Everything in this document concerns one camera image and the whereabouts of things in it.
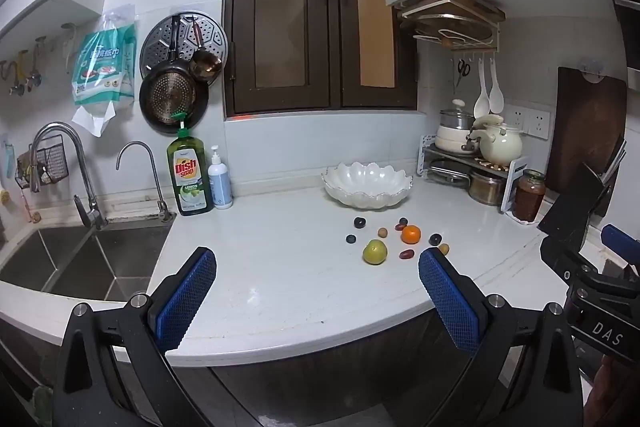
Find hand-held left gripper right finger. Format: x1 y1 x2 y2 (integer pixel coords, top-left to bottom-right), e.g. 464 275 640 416
417 248 586 427

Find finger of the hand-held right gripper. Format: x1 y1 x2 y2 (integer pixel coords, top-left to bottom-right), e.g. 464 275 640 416
600 223 640 288
540 237 636 303

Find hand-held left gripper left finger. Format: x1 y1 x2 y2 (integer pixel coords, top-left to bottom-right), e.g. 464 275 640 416
52 247 218 427

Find small green apple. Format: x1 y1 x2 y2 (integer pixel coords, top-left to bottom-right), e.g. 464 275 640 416
362 239 389 266

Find white scalloped bowl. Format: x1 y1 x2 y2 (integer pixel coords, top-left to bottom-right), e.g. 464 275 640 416
321 161 414 210

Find person's right hand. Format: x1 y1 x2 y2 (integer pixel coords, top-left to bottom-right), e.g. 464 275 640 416
582 352 638 427

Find glass jar of red sauce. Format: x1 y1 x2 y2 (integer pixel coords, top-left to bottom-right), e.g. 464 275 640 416
512 169 547 223

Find white counter shelf rack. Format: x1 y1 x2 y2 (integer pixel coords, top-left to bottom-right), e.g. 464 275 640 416
416 134 528 214

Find small gooseneck faucet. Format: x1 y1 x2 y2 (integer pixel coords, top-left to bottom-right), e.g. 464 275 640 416
116 141 177 223

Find stainless steel pot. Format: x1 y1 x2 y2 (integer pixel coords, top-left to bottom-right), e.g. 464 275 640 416
467 169 508 206

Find stainless steel sink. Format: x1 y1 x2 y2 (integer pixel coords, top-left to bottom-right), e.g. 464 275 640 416
0 224 173 303

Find dark wooden cutting board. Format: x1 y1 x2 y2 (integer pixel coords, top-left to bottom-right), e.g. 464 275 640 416
544 66 628 202

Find white pump bottle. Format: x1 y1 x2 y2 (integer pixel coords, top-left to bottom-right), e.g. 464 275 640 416
207 145 234 210

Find green dish soap bottle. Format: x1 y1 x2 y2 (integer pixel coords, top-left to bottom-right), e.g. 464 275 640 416
166 111 217 217

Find tall chrome faucet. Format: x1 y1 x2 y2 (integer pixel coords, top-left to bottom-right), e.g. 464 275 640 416
29 122 108 230

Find cream ceramic kettle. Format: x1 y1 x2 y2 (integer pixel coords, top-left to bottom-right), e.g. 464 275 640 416
467 114 525 166

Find flat steel pan lid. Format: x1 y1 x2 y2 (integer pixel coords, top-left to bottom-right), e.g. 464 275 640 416
427 158 473 184

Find cream cooking pot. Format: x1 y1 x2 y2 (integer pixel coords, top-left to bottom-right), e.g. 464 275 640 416
434 124 483 154

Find white rice spoon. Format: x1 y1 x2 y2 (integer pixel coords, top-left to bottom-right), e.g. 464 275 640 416
488 57 505 115
472 57 492 120

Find steel pot with lid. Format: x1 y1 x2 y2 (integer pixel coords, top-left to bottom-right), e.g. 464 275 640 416
440 98 476 130

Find dark perforated pan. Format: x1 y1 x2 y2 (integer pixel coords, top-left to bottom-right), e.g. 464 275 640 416
138 19 210 135

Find black scissors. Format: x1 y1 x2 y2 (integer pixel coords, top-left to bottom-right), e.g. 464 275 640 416
454 58 472 90

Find white hanging rack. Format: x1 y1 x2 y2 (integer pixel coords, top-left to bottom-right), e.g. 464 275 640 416
397 0 506 58

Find small brass ladle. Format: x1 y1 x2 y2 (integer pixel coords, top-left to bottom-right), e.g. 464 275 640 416
188 19 224 82

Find paper towel pack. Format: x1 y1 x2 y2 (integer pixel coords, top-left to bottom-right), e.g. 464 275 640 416
71 4 137 138

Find round perforated steamer plate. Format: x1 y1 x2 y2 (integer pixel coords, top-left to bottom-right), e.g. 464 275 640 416
139 10 229 88

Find round pot lid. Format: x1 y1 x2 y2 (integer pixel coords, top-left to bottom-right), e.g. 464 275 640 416
414 13 496 48

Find dark wooden window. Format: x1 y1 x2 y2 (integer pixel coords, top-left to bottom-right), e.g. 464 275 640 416
222 0 418 118

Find hanging kitchen utensil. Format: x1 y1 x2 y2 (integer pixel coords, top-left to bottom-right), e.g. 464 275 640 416
61 23 80 75
11 51 30 98
29 36 47 88

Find light wooden cutting board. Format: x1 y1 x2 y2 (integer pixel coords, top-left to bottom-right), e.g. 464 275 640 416
399 0 506 22

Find white wall outlet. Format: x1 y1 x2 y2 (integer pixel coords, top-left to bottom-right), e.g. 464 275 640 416
526 109 551 138
502 104 528 130

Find clear wall hook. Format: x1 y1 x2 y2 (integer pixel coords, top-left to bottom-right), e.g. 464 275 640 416
580 57 608 82

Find black wire sink basket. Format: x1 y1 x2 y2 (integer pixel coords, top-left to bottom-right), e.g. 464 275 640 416
14 134 70 190

